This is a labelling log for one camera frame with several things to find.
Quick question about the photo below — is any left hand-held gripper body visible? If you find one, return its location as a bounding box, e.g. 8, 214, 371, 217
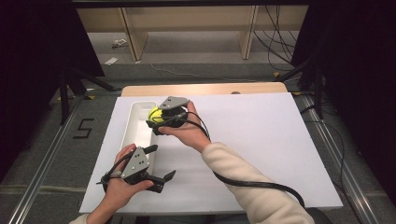
120, 146, 166, 193

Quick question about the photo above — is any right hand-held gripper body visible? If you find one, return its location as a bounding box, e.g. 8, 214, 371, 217
157, 95, 191, 129

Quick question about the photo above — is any yellow tennis ball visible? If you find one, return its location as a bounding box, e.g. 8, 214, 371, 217
148, 106, 166, 124

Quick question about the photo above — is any white plastic bin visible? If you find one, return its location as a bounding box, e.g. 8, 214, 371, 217
120, 100, 161, 175

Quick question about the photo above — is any person's right hand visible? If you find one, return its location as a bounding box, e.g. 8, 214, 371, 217
158, 101, 212, 153

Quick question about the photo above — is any person's left hand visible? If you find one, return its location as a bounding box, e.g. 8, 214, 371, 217
104, 143, 155, 211

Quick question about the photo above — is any small white floor device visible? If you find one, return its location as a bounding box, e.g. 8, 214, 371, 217
111, 38, 129, 49

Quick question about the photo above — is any light wooden desk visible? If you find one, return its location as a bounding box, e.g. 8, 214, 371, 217
76, 5, 309, 62

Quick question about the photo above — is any black tripod stand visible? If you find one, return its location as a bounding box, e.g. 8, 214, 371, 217
275, 54, 326, 120
57, 66, 120, 125

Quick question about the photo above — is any white table cover board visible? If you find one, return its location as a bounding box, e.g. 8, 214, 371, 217
78, 91, 344, 216

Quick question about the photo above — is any dark curtain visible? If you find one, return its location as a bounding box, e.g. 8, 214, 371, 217
290, 0, 396, 197
0, 0, 106, 181

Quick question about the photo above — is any black chair seat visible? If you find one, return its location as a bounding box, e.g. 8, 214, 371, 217
306, 207, 334, 224

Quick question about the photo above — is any white floor cable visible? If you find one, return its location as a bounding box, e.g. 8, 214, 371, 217
148, 63, 260, 83

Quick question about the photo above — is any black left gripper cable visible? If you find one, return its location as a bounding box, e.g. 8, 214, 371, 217
96, 150, 134, 189

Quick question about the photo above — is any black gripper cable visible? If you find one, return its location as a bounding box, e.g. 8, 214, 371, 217
96, 150, 134, 189
152, 111, 306, 209

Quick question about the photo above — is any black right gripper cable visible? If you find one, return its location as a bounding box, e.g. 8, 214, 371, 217
152, 111, 306, 209

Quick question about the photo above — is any aluminium floor rail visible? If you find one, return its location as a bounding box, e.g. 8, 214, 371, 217
7, 92, 88, 224
298, 92, 379, 224

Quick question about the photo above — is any bundle of black hanging cables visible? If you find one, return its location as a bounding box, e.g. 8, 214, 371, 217
253, 5, 300, 71

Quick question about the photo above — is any black floor cable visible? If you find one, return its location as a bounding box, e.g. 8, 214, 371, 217
303, 104, 347, 188

